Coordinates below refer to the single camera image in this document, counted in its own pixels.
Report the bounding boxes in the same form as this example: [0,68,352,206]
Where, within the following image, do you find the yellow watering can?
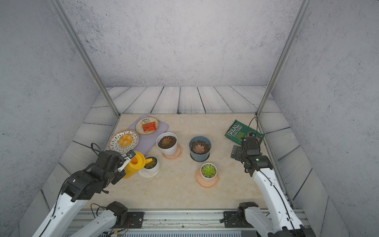
[123,152,153,179]

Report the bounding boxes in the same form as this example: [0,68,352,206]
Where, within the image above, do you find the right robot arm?
[220,132,315,237]

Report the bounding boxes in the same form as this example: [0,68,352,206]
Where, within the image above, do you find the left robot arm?
[34,150,136,237]

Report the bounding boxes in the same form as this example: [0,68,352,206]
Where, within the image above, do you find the small white pot yellow-green succulent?
[143,156,160,174]

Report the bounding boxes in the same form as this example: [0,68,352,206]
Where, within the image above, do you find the white pot dark succulent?
[156,132,178,156]

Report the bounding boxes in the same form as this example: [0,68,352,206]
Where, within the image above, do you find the small white pot green succulent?
[200,163,218,182]

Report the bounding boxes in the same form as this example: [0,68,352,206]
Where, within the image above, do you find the blue-grey pot pink succulent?
[189,136,211,163]

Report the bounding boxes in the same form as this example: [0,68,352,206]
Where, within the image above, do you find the yellow dumplings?
[118,134,133,148]

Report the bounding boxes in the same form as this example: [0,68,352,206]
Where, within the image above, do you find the white black striped plate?
[108,129,139,154]

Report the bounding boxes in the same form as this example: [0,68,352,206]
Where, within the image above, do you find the lavender placemat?
[132,120,169,155]

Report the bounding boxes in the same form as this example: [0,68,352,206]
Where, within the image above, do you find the white saucer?
[138,164,160,179]

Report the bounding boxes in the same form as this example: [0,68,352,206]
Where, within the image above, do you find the green chips bag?
[225,120,265,145]

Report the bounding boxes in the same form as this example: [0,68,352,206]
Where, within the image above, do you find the beige plate with leaf pattern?
[135,117,159,135]

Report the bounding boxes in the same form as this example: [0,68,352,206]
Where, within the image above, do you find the red snack packet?
[142,121,157,132]

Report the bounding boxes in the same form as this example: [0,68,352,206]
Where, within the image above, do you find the cork coaster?
[163,144,183,160]

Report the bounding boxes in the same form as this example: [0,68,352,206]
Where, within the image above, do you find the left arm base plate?
[116,211,145,229]

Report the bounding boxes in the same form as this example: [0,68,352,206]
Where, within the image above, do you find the aluminium rail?
[53,208,313,237]

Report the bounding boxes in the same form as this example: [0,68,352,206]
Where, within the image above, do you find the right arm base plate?
[220,211,245,228]

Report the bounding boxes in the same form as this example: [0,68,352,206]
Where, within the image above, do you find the left frame post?
[48,0,121,118]

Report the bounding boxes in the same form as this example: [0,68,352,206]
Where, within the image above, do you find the frame post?
[48,0,121,118]
[256,0,312,118]

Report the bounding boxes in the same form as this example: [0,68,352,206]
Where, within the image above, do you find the right frame post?
[256,0,312,118]

